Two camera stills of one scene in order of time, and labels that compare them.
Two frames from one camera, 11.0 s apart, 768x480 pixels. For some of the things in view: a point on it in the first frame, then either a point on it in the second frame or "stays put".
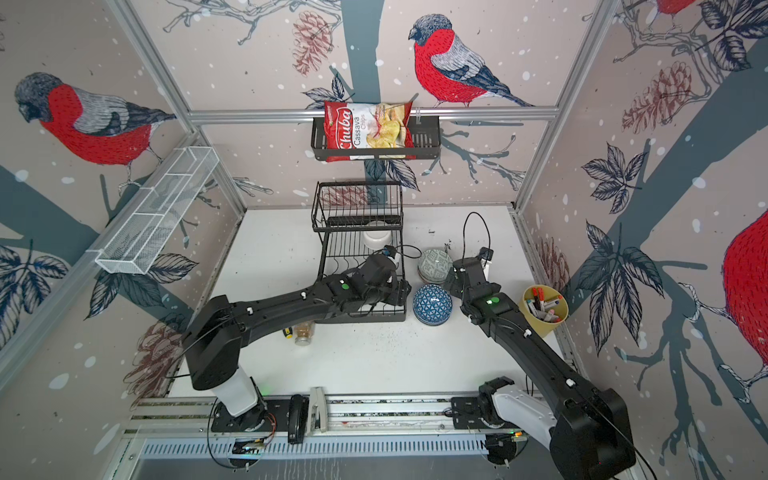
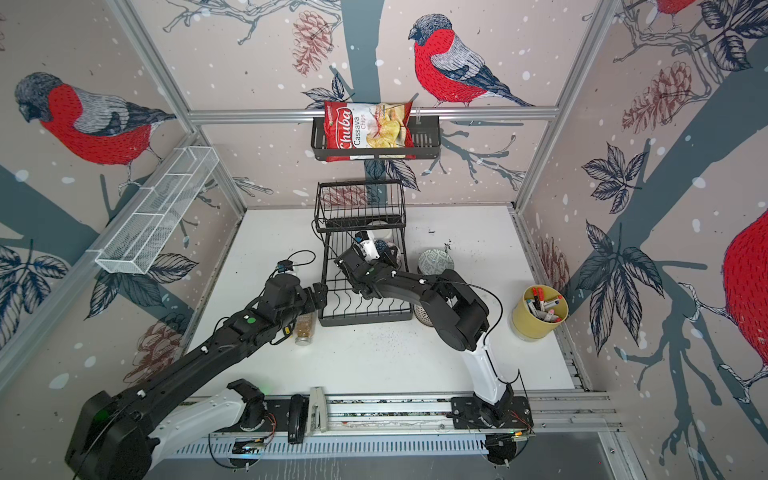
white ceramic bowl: [377, 239] stays put
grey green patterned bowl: [434, 265] stays put
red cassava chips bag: [360, 125] stays put
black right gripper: [451, 278] to [388, 258]
